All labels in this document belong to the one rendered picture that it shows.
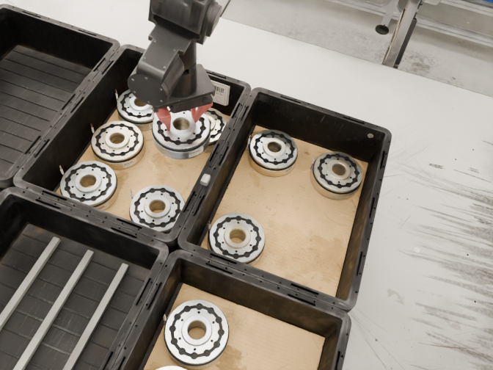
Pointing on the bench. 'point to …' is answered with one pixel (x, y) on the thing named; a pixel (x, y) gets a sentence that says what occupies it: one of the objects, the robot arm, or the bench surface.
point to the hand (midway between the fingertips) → (180, 121)
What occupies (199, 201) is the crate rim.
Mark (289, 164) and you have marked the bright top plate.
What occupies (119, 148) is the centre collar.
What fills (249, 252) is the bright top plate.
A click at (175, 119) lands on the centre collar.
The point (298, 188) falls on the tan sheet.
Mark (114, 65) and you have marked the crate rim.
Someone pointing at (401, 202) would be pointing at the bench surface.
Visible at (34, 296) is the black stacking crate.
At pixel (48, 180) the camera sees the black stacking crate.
